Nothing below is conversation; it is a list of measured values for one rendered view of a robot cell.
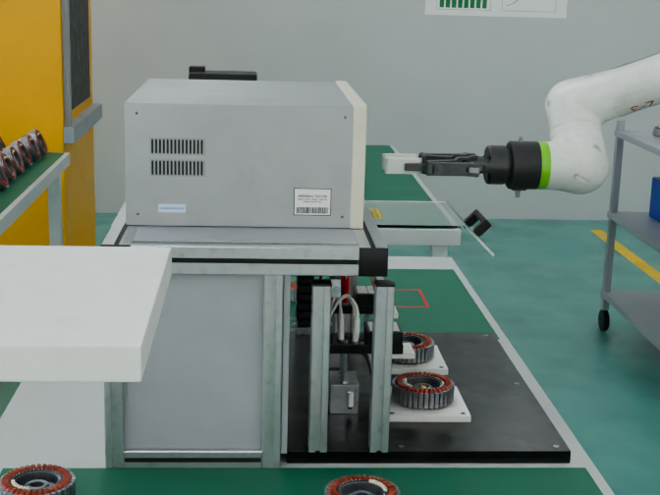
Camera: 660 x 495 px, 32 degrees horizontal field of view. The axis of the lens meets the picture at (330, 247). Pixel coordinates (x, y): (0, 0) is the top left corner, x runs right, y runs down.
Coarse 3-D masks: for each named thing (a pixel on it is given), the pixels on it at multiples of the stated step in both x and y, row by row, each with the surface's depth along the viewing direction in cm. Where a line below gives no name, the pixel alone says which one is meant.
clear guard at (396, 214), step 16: (384, 208) 232; (400, 208) 233; (416, 208) 233; (432, 208) 233; (448, 208) 234; (384, 224) 217; (400, 224) 218; (416, 224) 218; (432, 224) 219; (448, 224) 219; (464, 224) 219; (480, 240) 219
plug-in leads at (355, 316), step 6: (342, 300) 200; (354, 300) 201; (336, 306) 199; (354, 306) 203; (342, 312) 203; (354, 312) 203; (342, 318) 200; (354, 318) 203; (342, 324) 200; (354, 324) 199; (330, 330) 201; (342, 330) 200; (354, 330) 199; (330, 336) 199; (342, 336) 200; (354, 336) 199; (330, 342) 199; (354, 342) 200
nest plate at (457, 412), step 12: (456, 396) 209; (396, 408) 202; (408, 408) 202; (444, 408) 203; (456, 408) 203; (396, 420) 199; (408, 420) 199; (420, 420) 199; (432, 420) 199; (444, 420) 199; (456, 420) 199; (468, 420) 200
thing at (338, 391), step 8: (336, 376) 205; (352, 376) 205; (336, 384) 201; (344, 384) 201; (352, 384) 201; (336, 392) 201; (344, 392) 201; (328, 400) 205; (336, 400) 201; (344, 400) 201; (336, 408) 201; (344, 408) 202
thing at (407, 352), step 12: (396, 324) 204; (336, 336) 204; (348, 336) 204; (360, 336) 204; (396, 336) 200; (336, 348) 199; (348, 348) 199; (360, 348) 199; (396, 348) 200; (408, 348) 204
